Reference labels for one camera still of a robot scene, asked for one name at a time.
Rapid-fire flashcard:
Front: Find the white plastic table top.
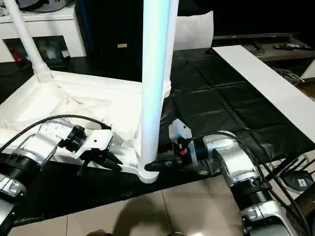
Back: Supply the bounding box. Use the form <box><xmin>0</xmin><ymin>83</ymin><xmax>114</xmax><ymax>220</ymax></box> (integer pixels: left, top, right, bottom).
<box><xmin>0</xmin><ymin>70</ymin><xmax>172</xmax><ymax>184</ymax></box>

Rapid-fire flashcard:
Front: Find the black mat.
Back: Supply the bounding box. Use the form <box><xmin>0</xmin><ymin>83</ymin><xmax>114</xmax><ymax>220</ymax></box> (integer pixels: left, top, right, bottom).
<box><xmin>0</xmin><ymin>48</ymin><xmax>315</xmax><ymax>222</ymax></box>

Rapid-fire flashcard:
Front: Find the black thin rod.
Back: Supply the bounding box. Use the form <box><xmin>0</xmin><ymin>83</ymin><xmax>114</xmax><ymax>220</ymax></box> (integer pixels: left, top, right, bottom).
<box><xmin>268</xmin><ymin>153</ymin><xmax>310</xmax><ymax>183</ymax></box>

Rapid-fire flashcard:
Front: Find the white flat board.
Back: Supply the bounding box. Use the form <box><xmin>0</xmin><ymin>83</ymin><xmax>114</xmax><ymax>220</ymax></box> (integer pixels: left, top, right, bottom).
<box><xmin>212</xmin><ymin>45</ymin><xmax>315</xmax><ymax>148</ymax></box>

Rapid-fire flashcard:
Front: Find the black power adapter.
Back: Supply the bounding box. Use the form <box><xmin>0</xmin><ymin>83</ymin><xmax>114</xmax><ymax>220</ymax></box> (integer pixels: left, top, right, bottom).
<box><xmin>282</xmin><ymin>171</ymin><xmax>314</xmax><ymax>192</ymax></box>

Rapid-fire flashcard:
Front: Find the grey pillow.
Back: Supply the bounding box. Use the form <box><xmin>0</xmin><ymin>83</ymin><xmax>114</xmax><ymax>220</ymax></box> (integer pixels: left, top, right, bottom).
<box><xmin>175</xmin><ymin>11</ymin><xmax>215</xmax><ymax>51</ymax></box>

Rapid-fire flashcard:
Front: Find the black television stand foot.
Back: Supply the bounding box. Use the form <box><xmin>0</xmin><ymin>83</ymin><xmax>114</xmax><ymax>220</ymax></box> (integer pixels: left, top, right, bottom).
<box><xmin>251</xmin><ymin>39</ymin><xmax>266</xmax><ymax>56</ymax></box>

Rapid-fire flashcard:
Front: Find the red bottle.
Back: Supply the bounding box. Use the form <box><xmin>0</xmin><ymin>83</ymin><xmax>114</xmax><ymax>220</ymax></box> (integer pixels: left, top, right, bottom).
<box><xmin>7</xmin><ymin>45</ymin><xmax>22</xmax><ymax>62</ymax></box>

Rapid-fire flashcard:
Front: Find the black cabinet blue edge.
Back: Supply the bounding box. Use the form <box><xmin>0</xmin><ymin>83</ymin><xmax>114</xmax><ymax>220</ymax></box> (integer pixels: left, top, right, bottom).
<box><xmin>74</xmin><ymin>0</ymin><xmax>146</xmax><ymax>60</ymax></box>

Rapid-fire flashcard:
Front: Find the black bar pink mark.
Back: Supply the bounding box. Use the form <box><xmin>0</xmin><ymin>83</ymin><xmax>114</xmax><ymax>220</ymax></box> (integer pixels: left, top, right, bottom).
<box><xmin>213</xmin><ymin>32</ymin><xmax>301</xmax><ymax>40</ymax></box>

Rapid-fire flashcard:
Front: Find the white cabinet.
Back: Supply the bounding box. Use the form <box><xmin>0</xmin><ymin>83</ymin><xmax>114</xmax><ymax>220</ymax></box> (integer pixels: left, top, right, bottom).
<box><xmin>0</xmin><ymin>11</ymin><xmax>87</xmax><ymax>63</ymax></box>

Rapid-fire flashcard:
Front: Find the brown low sideboard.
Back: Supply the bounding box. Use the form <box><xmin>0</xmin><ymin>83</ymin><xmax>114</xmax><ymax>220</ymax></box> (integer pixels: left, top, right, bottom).
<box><xmin>259</xmin><ymin>36</ymin><xmax>315</xmax><ymax>62</ymax></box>

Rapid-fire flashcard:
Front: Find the white low drawer unit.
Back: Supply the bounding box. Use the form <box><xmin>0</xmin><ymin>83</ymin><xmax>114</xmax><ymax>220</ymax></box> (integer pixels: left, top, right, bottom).
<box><xmin>300</xmin><ymin>59</ymin><xmax>315</xmax><ymax>79</ymax></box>

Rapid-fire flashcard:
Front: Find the black remote control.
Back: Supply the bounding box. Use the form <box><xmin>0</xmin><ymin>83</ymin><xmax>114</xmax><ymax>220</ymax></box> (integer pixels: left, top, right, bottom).
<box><xmin>273</xmin><ymin>43</ymin><xmax>312</xmax><ymax>51</ymax></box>

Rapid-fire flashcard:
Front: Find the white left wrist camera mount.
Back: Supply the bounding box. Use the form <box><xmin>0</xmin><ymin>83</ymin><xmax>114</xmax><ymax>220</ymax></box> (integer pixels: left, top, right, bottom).
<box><xmin>73</xmin><ymin>129</ymin><xmax>114</xmax><ymax>161</ymax></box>

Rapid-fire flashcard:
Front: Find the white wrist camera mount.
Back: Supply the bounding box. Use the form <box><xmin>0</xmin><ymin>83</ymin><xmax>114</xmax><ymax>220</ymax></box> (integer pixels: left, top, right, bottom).
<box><xmin>73</xmin><ymin>129</ymin><xmax>114</xmax><ymax>161</ymax></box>
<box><xmin>168</xmin><ymin>118</ymin><xmax>198</xmax><ymax>166</ymax></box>

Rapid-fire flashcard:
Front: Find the black hanging strap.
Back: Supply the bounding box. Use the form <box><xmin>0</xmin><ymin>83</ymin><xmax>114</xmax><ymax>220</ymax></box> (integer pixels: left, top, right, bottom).
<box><xmin>77</xmin><ymin>159</ymin><xmax>91</xmax><ymax>176</ymax></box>

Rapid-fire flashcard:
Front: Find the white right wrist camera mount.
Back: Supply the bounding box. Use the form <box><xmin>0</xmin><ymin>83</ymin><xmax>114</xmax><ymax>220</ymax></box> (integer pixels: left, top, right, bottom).
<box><xmin>168</xmin><ymin>118</ymin><xmax>198</xmax><ymax>166</ymax></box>

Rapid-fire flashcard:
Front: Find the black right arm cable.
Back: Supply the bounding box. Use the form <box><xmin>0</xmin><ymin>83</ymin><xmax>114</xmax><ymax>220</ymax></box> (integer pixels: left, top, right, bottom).
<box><xmin>188</xmin><ymin>131</ymin><xmax>315</xmax><ymax>236</ymax></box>

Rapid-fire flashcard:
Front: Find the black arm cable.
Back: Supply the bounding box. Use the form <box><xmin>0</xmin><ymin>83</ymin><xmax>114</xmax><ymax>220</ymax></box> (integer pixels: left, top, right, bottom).
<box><xmin>0</xmin><ymin>115</ymin><xmax>112</xmax><ymax>154</ymax></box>
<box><xmin>188</xmin><ymin>131</ymin><xmax>315</xmax><ymax>236</ymax></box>

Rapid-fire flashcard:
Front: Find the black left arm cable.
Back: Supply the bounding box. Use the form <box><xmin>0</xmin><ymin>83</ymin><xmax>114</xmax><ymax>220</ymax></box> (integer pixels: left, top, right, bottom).
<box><xmin>0</xmin><ymin>115</ymin><xmax>112</xmax><ymax>154</ymax></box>

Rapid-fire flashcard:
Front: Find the white floor cable bundle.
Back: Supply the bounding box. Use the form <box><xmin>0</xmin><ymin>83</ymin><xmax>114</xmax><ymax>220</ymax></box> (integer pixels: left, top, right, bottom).
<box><xmin>274</xmin><ymin>67</ymin><xmax>306</xmax><ymax>85</ymax></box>

